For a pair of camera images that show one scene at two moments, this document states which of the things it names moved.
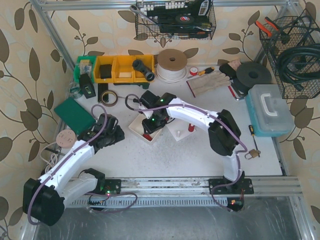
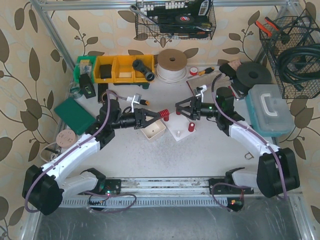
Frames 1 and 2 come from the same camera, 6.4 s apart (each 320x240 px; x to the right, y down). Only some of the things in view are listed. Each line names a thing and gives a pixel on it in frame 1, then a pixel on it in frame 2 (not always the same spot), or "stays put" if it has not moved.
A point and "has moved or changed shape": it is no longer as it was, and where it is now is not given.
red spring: x=191 y=128 stays put
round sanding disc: x=65 y=138 stays put
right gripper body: x=150 y=127 -> x=195 y=109
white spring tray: x=137 y=127 has moved or changed shape
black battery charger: x=87 y=85 stays put
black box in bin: x=105 y=71 stays put
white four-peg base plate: x=179 y=129 stays put
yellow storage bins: x=122 y=70 stays put
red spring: x=147 y=136 has moved or changed shape
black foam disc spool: x=253 y=73 stays put
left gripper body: x=116 y=135 -> x=138 y=118
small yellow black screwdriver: x=210 y=69 stays put
